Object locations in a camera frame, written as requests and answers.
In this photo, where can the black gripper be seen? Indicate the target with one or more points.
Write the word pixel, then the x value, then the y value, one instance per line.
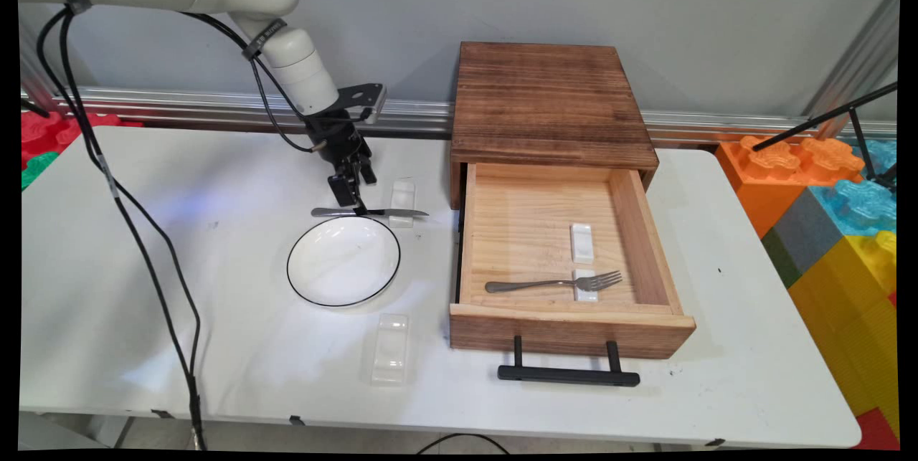
pixel 337 138

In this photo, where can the silver table knife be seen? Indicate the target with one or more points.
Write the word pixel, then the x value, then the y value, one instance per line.
pixel 401 213

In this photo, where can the clear cutlery rest far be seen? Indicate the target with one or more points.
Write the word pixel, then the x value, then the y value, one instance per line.
pixel 402 196

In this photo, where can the white plate with black rim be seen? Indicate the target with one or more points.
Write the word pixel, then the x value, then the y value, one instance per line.
pixel 343 262

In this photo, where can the white ceramic cutlery rest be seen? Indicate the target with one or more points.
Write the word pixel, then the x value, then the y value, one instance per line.
pixel 582 242
pixel 390 350
pixel 587 295

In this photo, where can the silver fork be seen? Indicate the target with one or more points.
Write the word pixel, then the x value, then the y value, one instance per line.
pixel 531 283

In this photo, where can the dark wooden drawer cabinet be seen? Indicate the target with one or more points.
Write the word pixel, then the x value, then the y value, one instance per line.
pixel 545 102

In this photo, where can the black table edge clip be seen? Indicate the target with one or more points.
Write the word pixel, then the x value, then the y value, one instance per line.
pixel 714 442
pixel 161 414
pixel 296 420

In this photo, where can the green foam block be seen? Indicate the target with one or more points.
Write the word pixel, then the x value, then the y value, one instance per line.
pixel 36 168

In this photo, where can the orange foam block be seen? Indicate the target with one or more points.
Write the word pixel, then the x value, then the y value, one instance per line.
pixel 760 174

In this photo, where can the gray foam block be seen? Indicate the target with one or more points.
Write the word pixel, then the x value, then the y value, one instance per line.
pixel 803 239

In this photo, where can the black metal stand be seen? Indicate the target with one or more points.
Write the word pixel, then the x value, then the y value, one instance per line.
pixel 825 115

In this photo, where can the blue foam block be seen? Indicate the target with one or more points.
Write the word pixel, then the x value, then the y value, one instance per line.
pixel 864 203

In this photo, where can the yellow foam block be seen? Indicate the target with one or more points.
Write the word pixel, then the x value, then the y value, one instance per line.
pixel 853 325

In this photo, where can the red foam floor block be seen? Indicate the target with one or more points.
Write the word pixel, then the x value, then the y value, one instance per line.
pixel 878 432

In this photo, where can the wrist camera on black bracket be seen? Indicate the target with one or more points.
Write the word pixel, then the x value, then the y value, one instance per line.
pixel 362 99

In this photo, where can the horizontal aluminium wall rail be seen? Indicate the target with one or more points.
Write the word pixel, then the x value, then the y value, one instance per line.
pixel 215 110

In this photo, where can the slanted aluminium frame post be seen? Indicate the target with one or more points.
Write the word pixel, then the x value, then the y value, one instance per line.
pixel 860 52

